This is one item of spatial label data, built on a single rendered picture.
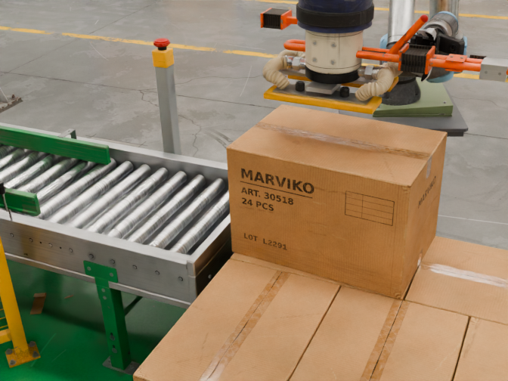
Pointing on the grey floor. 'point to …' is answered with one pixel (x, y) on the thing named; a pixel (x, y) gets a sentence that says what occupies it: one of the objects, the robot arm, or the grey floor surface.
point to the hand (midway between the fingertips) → (426, 57)
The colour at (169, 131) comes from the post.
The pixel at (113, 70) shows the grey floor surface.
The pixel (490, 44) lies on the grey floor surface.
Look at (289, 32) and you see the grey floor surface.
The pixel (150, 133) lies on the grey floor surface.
